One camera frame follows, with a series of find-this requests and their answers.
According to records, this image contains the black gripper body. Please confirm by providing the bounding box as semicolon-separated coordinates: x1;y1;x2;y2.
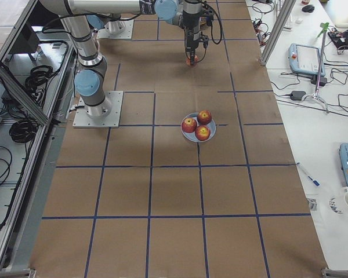
184;26;200;54
182;1;202;28

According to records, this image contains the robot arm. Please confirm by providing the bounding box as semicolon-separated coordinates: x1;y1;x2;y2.
41;1;204;118
87;12;208;65

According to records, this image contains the red apple on plate back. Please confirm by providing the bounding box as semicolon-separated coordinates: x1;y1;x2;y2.
197;110;212;125

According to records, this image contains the red apple on plate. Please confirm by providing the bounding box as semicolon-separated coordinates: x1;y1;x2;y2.
181;118;197;133
197;110;212;125
195;125;211;141

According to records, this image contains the red apple on plate left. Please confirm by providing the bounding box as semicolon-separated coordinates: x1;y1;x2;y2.
181;118;197;133

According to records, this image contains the red apple on plate front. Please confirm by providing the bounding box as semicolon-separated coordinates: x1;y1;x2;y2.
195;125;211;141

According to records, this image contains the light blue plate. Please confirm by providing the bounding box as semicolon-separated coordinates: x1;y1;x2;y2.
181;113;216;142

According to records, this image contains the black power adapter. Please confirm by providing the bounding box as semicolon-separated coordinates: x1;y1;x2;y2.
289;90;306;101

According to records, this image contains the black computer mouse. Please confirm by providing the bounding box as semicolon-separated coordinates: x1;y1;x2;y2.
302;4;315;13

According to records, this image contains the silver tripod stand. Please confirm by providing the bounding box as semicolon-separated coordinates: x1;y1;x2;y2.
302;22;329;114

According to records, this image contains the white blue pen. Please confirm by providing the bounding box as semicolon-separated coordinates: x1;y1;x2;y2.
296;162;320;186

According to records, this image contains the small metal binder clip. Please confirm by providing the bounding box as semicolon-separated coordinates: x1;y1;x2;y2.
306;198;317;211

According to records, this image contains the black camera cable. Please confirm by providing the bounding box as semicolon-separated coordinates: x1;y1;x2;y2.
197;0;223;63

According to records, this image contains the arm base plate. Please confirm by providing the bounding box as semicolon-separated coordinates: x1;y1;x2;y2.
72;91;124;128
97;20;134;40

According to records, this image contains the aluminium frame post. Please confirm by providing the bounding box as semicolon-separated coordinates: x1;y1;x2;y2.
259;0;296;66

